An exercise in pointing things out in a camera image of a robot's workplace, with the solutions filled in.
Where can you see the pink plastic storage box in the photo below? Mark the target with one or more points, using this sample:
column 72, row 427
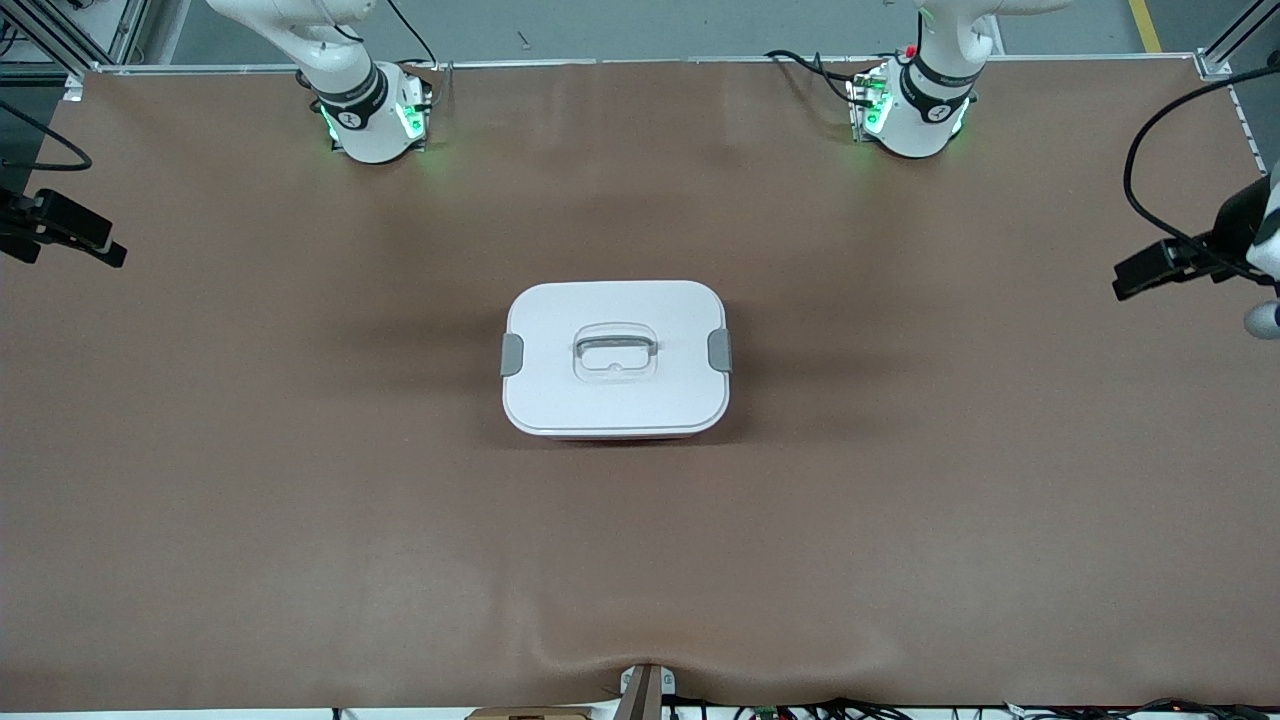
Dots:
column 620, row 437

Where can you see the brown cardboard piece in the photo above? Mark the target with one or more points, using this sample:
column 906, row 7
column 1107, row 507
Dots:
column 530, row 714

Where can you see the aluminium table edge rail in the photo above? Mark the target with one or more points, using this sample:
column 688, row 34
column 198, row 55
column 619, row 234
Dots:
column 650, row 62

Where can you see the grey lid latch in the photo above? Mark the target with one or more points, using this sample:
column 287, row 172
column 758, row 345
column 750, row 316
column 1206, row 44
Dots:
column 512, row 355
column 720, row 350

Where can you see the aluminium frame struts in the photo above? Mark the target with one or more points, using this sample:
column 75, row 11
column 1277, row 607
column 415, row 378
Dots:
column 135, row 30

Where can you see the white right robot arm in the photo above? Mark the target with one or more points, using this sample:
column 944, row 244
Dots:
column 365, row 125

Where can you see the aluminium frame corner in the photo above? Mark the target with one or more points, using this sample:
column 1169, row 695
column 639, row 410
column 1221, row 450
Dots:
column 1240, row 30

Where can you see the aluminium profile mount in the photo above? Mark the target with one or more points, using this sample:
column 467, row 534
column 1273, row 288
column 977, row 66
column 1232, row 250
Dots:
column 648, row 695

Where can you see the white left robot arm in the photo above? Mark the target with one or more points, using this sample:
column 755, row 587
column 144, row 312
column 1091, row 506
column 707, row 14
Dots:
column 925, row 120

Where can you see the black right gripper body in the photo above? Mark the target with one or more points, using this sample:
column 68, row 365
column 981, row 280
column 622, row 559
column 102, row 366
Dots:
column 30, row 218

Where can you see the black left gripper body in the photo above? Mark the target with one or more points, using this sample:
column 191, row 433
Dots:
column 1232, row 228

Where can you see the white plastic box lid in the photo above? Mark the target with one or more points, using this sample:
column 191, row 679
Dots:
column 560, row 400

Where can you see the brown table mat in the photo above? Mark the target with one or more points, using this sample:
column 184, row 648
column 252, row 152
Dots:
column 640, row 560

